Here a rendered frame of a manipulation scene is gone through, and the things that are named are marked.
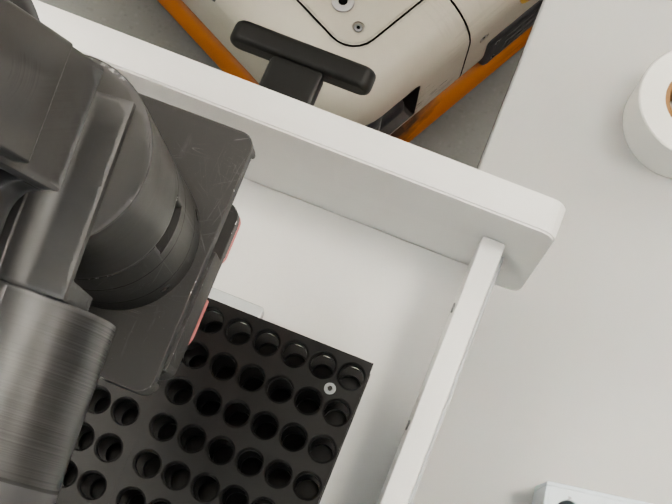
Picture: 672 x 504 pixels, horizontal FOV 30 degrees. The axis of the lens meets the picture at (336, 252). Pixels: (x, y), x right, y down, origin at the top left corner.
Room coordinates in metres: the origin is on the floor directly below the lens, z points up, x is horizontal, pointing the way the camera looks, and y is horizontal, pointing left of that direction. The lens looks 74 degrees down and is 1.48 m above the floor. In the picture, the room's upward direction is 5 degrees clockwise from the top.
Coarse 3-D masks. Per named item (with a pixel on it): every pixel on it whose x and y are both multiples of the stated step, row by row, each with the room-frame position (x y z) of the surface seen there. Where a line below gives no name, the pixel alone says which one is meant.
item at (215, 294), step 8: (208, 296) 0.15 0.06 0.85; (216, 296) 0.15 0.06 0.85; (224, 296) 0.15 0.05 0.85; (232, 296) 0.15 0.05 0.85; (232, 304) 0.14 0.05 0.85; (240, 304) 0.14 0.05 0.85; (248, 304) 0.14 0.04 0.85; (216, 312) 0.14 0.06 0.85; (248, 312) 0.14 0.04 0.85; (256, 312) 0.14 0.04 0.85
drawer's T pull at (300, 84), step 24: (240, 24) 0.27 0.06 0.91; (240, 48) 0.26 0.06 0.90; (264, 48) 0.26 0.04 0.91; (288, 48) 0.26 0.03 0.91; (312, 48) 0.26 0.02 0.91; (264, 72) 0.25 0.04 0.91; (288, 72) 0.25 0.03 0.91; (312, 72) 0.25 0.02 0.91; (336, 72) 0.25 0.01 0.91; (360, 72) 0.25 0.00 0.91; (288, 96) 0.23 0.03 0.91; (312, 96) 0.23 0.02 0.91
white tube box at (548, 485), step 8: (536, 488) 0.07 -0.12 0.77; (544, 488) 0.07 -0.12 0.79; (552, 488) 0.07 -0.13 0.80; (560, 488) 0.07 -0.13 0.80; (568, 488) 0.07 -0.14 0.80; (576, 488) 0.07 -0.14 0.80; (536, 496) 0.07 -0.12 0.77; (544, 496) 0.06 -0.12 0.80; (552, 496) 0.06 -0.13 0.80; (560, 496) 0.06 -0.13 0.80; (568, 496) 0.07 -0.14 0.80; (576, 496) 0.07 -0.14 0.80; (584, 496) 0.07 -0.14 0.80; (592, 496) 0.07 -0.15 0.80; (600, 496) 0.07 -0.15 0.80; (608, 496) 0.07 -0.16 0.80; (616, 496) 0.07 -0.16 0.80
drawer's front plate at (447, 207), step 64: (128, 64) 0.23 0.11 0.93; (192, 64) 0.24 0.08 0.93; (256, 128) 0.21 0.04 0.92; (320, 128) 0.21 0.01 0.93; (320, 192) 0.20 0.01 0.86; (384, 192) 0.19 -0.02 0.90; (448, 192) 0.19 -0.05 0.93; (512, 192) 0.19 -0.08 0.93; (448, 256) 0.18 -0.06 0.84; (512, 256) 0.17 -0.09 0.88
